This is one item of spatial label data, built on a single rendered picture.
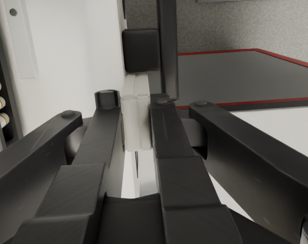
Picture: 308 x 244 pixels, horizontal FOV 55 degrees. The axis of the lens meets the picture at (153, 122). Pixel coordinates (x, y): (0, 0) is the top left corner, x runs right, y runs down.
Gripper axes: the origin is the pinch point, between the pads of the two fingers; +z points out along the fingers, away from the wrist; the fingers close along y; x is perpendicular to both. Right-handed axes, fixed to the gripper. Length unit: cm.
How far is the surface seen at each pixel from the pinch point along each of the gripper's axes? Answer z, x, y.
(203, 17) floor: 93, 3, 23
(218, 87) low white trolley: 34.4, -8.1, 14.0
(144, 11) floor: 93, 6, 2
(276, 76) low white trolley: 40.6, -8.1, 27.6
